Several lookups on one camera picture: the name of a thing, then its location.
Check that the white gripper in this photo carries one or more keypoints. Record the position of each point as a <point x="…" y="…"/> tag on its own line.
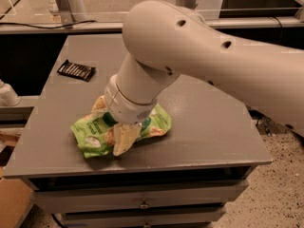
<point x="124" y="106"/>

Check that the green rice chip bag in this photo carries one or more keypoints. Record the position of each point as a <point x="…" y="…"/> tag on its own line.
<point x="94" y="133"/>

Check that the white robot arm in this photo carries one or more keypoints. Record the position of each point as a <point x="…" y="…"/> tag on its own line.
<point x="164" y="41"/>

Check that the black ridged snack bar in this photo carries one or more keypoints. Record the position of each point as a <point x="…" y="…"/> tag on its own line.
<point x="76" y="71"/>

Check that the grey drawer cabinet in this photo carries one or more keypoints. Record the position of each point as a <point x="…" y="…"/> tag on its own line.
<point x="180" y="180"/>

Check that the white pipe fitting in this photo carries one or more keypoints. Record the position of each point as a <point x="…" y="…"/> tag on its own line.
<point x="8" y="95"/>

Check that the cardboard box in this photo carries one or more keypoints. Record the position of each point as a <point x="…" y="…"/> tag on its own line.
<point x="14" y="202"/>

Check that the metal frame bracket left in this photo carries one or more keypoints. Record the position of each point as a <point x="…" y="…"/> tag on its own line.
<point x="64" y="11"/>

